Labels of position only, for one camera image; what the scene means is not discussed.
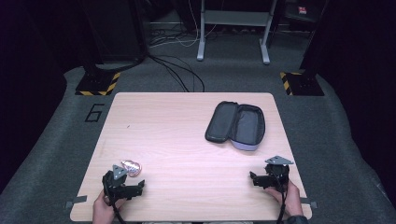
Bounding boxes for white metal stand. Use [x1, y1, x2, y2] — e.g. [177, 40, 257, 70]
[196, 0, 278, 65]

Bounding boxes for hand-held gripper cable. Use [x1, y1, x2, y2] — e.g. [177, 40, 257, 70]
[276, 181, 289, 224]
[106, 192, 127, 224]

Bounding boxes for grey tape piece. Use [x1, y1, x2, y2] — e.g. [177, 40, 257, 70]
[300, 197, 318, 210]
[64, 194, 89, 210]

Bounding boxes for right hand-held gripper cable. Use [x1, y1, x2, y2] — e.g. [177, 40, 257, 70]
[276, 181, 289, 224]

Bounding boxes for left hand-held gripper cable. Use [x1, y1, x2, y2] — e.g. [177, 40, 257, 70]
[106, 192, 127, 224]

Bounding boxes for person's left hand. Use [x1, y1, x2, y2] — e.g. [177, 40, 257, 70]
[92, 189, 127, 224]

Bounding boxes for white floor cables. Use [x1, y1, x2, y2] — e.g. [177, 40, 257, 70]
[148, 0, 219, 49]

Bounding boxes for black stand post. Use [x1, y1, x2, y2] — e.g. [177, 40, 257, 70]
[77, 0, 106, 77]
[299, 0, 332, 75]

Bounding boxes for black base with hazard tape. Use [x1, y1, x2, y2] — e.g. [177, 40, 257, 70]
[279, 71, 325, 97]
[75, 71, 122, 97]

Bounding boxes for black cabinet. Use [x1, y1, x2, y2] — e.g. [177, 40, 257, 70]
[81, 0, 148, 64]

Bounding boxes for black zip case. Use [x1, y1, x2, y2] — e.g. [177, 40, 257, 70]
[204, 100, 266, 152]

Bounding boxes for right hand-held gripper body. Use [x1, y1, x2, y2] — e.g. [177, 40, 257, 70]
[262, 155, 294, 190]

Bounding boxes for black box with red label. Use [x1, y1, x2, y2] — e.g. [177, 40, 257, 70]
[283, 2, 314, 21]

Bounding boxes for person's right hand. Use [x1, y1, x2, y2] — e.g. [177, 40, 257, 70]
[264, 180, 304, 217]

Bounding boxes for person's beige pants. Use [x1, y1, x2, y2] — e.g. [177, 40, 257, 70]
[141, 220, 255, 224]

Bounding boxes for black floor cables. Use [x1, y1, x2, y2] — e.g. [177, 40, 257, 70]
[148, 54, 206, 93]

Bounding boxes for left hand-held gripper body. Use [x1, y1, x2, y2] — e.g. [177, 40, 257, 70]
[102, 164, 135, 201]

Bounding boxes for small pink silver striped object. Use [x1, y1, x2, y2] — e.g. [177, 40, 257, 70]
[120, 160, 143, 177]

